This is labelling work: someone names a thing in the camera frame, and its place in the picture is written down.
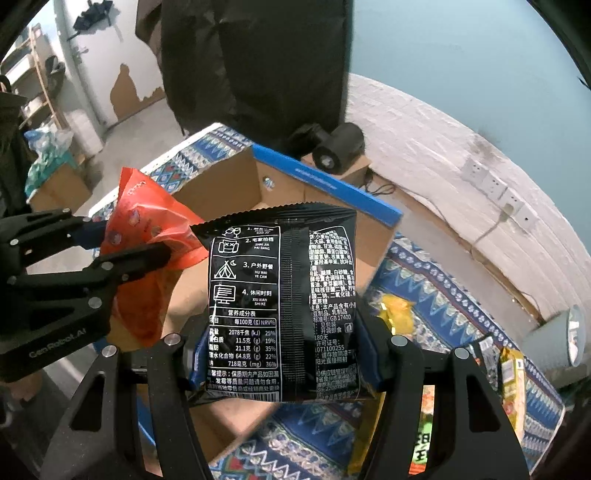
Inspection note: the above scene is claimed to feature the gold snack bar right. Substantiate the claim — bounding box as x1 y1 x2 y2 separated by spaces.
500 347 527 442

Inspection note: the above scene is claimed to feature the small cardboard box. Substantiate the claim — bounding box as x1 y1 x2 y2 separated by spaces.
301 147 370 188

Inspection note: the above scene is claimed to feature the white wall socket row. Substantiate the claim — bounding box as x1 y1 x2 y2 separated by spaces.
461 158 539 232

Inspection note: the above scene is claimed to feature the grey power cable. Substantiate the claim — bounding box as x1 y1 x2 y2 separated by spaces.
363 181 546 319

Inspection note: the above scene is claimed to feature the wooden shelf rack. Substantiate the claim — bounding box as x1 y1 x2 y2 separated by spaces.
1 23 66 131

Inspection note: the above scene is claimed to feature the black snack bag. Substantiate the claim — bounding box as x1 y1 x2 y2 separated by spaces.
466 334 502 394
192 202 361 403

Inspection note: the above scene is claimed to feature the black fabric wardrobe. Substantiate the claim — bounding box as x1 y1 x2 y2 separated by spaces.
135 0 353 151

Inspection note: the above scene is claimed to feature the light blue waste bin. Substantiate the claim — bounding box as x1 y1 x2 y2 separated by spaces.
520 305 587 372

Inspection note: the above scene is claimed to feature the red translucent snack bag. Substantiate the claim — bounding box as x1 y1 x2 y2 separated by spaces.
100 167 207 349

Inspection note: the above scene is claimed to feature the black cylindrical speaker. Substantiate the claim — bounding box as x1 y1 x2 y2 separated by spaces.
287 122 365 158

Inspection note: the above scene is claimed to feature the gold snack bar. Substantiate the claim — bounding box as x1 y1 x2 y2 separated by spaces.
500 347 527 442
378 294 414 337

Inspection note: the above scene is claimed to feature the patterned blue tablecloth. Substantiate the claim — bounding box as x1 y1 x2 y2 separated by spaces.
90 123 564 479

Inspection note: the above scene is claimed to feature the orange green noodle snack bag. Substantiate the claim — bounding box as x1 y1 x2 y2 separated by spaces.
409 385 436 476

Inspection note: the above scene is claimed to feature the blue cardboard box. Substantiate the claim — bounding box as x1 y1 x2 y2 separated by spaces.
147 145 402 479

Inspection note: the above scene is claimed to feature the gold snack bar left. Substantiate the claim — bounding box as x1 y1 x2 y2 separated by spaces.
378 294 414 337

